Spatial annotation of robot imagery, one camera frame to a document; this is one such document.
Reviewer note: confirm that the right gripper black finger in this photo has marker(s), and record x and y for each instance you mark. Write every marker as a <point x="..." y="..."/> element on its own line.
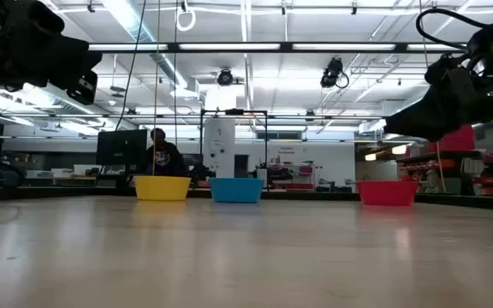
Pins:
<point x="422" y="120"/>

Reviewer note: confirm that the yellow plastic bowl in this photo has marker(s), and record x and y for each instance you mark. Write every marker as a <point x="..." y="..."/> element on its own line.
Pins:
<point x="162" y="189"/>

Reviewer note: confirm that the blue plastic bowl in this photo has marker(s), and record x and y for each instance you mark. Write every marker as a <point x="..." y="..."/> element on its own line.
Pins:
<point x="236" y="190"/>

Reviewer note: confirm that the shelf rack with red bins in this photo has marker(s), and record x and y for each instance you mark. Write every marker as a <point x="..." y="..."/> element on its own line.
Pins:
<point x="465" y="169"/>

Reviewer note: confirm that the large red storage bin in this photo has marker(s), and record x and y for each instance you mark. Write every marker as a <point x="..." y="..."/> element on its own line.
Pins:
<point x="456" y="141"/>

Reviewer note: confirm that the black computer monitor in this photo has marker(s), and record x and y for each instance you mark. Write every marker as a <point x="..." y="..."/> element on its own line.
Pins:
<point x="121" y="147"/>

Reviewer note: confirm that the person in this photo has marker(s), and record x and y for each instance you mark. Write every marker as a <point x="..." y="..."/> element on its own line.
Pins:
<point x="165" y="158"/>

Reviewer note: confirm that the red and white parts rack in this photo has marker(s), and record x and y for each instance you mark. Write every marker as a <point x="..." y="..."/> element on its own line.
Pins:
<point x="293" y="175"/>

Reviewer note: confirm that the overhead LED light bar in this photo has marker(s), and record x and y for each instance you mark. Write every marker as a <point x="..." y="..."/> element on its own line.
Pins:
<point x="287" y="47"/>

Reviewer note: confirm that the white cabinet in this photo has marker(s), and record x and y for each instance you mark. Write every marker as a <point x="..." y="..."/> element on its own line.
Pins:
<point x="219" y="147"/>

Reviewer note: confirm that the black overhead camera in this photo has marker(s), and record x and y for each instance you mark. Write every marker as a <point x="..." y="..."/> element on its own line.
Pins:
<point x="225" y="77"/>

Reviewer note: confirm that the thin black metal frame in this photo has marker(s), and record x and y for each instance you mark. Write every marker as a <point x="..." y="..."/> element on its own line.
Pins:
<point x="266" y="145"/>

